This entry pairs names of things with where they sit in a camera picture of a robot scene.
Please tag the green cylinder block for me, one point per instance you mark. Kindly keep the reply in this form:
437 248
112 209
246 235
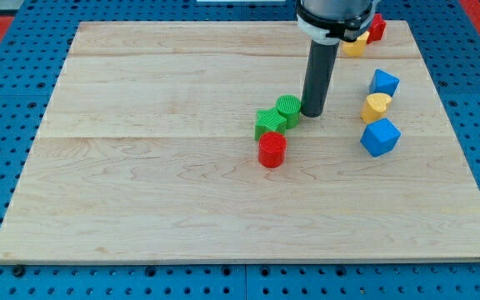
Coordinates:
289 107

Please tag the green star block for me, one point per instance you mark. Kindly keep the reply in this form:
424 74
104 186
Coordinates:
269 120

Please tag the yellow block at top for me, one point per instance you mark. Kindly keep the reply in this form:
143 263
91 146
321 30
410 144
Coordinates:
356 48

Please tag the red block at top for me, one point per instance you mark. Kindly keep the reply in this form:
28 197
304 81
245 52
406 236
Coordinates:
377 28

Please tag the red cylinder block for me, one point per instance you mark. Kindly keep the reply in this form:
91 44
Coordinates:
271 149

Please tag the light wooden board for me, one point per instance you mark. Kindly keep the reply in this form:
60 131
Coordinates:
145 155

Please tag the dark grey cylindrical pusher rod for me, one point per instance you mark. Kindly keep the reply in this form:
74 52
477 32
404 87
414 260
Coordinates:
318 76

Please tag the yellow heart block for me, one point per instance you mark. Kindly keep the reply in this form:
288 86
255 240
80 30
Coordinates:
375 107

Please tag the blue cube block lower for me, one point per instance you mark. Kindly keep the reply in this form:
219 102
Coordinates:
380 137

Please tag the blue cube block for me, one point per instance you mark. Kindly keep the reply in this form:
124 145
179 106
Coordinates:
380 137
383 82

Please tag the blue cube block upper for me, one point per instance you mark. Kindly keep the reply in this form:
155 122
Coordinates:
383 82

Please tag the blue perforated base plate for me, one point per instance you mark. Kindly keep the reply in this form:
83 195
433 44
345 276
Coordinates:
31 56

